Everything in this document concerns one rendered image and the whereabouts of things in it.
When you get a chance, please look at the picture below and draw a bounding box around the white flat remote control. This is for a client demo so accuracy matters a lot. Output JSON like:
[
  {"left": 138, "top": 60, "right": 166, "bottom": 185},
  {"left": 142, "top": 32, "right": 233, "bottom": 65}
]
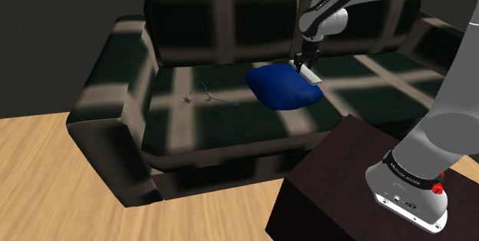
[{"left": 288, "top": 59, "right": 323, "bottom": 86}]

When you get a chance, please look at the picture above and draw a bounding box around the blue cushion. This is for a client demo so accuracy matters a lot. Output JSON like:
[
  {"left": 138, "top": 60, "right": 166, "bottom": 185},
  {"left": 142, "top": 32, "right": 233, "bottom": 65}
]
[{"left": 244, "top": 64, "right": 324, "bottom": 111}]

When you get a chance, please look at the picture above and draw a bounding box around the thin wand with star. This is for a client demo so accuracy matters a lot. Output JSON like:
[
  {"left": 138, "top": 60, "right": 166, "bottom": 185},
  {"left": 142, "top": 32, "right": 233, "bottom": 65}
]
[{"left": 183, "top": 81, "right": 240, "bottom": 107}]

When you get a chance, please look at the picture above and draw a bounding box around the dark green plaid sofa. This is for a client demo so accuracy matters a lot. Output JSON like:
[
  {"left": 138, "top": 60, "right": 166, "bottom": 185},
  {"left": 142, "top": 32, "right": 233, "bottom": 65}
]
[{"left": 65, "top": 0, "right": 467, "bottom": 208}]

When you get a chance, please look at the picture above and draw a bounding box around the dark brown robot stand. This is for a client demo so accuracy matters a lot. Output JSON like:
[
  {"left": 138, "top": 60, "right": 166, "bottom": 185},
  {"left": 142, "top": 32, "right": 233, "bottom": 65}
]
[{"left": 264, "top": 114, "right": 479, "bottom": 241}]

